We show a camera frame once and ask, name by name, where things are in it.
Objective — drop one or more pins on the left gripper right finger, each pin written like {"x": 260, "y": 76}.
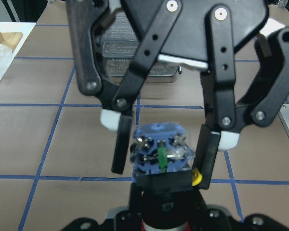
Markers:
{"x": 219, "y": 218}

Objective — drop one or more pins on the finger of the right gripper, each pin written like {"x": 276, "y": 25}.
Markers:
{"x": 88, "y": 19}

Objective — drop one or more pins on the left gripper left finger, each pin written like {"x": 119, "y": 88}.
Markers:
{"x": 122, "y": 218}

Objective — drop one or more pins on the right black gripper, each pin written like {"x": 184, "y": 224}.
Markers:
{"x": 206, "y": 36}

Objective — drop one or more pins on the red emergency stop button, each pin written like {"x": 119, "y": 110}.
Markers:
{"x": 160, "y": 157}

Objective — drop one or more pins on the wooden stand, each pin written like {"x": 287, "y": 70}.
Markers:
{"x": 10, "y": 39}

